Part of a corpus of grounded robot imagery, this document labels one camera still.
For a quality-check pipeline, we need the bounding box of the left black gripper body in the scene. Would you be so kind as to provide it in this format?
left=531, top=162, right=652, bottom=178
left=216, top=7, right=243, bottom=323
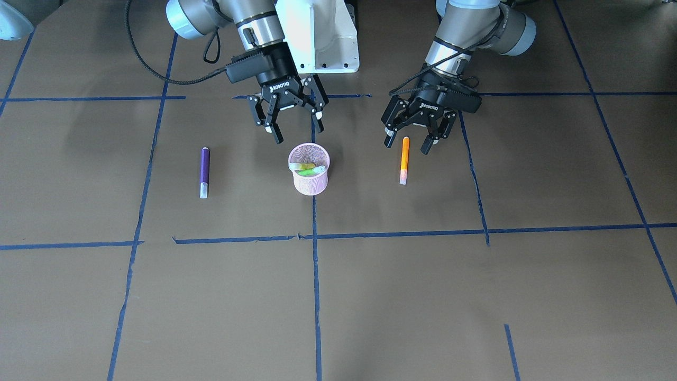
left=389, top=70, right=482, bottom=130

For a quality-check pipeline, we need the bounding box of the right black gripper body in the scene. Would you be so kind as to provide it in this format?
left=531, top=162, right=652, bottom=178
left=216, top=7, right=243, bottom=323
left=226, top=42, right=313, bottom=115

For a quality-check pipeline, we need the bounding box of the orange highlighter pen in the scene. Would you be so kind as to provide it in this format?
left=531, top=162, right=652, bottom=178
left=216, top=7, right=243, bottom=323
left=399, top=137, right=410, bottom=185

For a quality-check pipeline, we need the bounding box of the yellow highlighter pen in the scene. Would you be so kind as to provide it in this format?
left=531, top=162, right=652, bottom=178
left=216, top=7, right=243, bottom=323
left=288, top=162, right=308, bottom=171

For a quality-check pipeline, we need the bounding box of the green highlighter pen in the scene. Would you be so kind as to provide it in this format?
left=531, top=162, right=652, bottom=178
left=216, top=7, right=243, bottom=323
left=296, top=166, right=326, bottom=177

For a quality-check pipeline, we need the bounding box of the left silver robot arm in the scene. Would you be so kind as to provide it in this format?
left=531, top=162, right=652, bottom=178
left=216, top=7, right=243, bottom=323
left=381, top=1, right=536, bottom=154

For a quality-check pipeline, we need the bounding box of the pink mesh pen holder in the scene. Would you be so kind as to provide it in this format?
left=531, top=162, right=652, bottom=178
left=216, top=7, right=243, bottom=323
left=288, top=143, right=331, bottom=196

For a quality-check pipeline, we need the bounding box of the purple highlighter pen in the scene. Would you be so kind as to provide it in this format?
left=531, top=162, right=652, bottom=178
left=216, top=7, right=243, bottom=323
left=200, top=147, right=210, bottom=198

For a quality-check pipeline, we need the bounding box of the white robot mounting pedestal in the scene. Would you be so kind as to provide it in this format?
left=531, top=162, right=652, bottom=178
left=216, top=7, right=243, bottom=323
left=275, top=1, right=360, bottom=74

